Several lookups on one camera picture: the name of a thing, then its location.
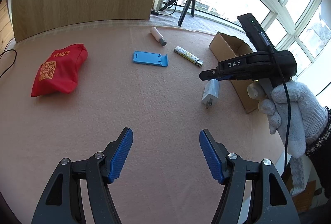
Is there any black floor cable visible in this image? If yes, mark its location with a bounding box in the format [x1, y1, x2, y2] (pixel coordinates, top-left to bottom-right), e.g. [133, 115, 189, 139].
[0, 40, 18, 78]

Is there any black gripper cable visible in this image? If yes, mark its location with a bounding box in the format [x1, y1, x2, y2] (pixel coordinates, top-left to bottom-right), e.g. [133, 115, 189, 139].
[258, 31, 292, 175]

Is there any blue phone stand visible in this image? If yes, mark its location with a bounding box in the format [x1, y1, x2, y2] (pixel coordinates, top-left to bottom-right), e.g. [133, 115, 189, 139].
[132, 51, 168, 67]

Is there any black sleeved forearm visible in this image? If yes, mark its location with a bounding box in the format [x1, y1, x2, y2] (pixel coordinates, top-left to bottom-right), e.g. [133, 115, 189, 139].
[305, 107, 330, 199]

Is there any white power adapter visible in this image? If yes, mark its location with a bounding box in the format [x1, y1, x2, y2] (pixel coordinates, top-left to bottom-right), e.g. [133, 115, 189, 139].
[201, 79, 220, 109]

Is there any small white cosmetic tube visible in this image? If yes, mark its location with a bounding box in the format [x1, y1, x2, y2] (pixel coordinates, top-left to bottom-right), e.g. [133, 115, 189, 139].
[150, 27, 167, 46]

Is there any red fabric pouch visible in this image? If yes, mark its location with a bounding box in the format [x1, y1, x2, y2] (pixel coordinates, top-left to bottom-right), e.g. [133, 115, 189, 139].
[31, 44, 88, 97]

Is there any brown cardboard box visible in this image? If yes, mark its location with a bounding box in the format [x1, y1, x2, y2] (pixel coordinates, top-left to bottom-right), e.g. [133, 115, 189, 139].
[209, 32, 259, 114]

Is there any pink blanket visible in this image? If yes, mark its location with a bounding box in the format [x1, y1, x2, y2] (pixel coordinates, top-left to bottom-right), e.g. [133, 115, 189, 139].
[1, 26, 283, 223]

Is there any patterned lighter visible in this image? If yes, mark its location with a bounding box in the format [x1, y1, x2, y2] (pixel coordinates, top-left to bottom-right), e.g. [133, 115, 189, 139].
[174, 46, 203, 67]

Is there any black tripod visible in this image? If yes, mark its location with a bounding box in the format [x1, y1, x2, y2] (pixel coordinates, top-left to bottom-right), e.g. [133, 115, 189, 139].
[158, 0, 196, 27]

